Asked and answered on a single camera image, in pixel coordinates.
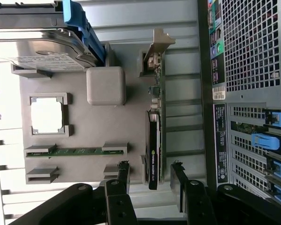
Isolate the blue slot retention clip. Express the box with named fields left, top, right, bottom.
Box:
left=266, top=153, right=281, bottom=180
left=263, top=108, right=281, bottom=129
left=251, top=132, right=281, bottom=155
left=265, top=177, right=281, bottom=206

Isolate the blue disk caddy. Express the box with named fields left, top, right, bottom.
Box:
left=62, top=0, right=106, bottom=67

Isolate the green RAM stick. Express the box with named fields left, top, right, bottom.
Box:
left=27, top=147, right=126, bottom=157

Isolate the silver CPU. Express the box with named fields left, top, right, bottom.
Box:
left=30, top=97, right=64, bottom=135

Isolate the open black PC case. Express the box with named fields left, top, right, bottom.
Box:
left=196, top=0, right=281, bottom=208

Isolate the silver hard disk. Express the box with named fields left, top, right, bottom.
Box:
left=0, top=1, right=94, bottom=72

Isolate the grey parts rack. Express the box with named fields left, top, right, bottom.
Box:
left=11, top=42, right=167, bottom=188

